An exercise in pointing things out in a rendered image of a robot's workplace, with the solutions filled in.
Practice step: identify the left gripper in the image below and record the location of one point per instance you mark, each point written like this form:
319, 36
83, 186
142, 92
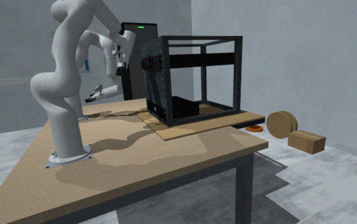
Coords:
97, 96

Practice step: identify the tan flat board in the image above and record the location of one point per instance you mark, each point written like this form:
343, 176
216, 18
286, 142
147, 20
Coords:
178, 131

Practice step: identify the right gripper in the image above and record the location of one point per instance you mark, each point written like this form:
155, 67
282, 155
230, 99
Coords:
122, 64

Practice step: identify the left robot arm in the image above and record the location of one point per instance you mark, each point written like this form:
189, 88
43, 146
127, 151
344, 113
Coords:
91, 38

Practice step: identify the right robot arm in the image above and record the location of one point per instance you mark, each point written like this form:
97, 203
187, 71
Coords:
65, 82

